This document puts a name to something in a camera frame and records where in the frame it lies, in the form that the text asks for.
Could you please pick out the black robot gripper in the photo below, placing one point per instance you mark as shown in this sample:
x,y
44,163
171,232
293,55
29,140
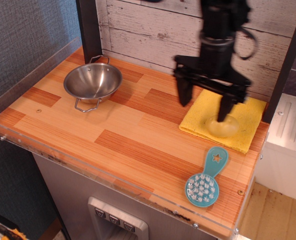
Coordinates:
x,y
211,70

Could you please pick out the yellow toy potato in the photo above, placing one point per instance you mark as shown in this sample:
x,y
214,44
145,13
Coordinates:
x,y
224,129

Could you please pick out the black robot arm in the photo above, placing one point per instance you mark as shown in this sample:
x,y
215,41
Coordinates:
x,y
222,19

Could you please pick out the small steel pot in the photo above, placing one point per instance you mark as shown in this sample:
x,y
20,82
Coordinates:
x,y
93,83

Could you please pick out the yellow folded cloth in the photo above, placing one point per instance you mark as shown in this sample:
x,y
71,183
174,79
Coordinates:
x,y
207,105

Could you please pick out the teal scrub brush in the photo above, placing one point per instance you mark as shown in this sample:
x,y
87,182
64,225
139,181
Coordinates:
x,y
201,189

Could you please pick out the white cabinet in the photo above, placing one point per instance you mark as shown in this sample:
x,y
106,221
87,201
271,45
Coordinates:
x,y
276,168

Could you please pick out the silver dispenser button panel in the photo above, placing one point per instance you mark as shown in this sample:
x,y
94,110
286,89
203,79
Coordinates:
x,y
110,222

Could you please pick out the grey toy fridge cabinet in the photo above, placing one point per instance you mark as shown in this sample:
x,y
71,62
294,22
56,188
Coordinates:
x,y
71,191

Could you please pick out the clear acrylic table guard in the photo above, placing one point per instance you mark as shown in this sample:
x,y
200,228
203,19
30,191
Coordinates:
x,y
132,143

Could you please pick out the yellow black object corner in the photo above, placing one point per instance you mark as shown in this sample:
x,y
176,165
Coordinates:
x,y
9,230

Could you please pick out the right dark frame post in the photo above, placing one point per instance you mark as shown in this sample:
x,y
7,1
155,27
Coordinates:
x,y
281,81

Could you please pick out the dark frame post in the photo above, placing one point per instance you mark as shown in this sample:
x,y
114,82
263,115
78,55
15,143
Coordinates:
x,y
89,28
281,81

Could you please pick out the left dark frame post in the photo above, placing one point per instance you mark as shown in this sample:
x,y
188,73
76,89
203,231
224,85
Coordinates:
x,y
89,28

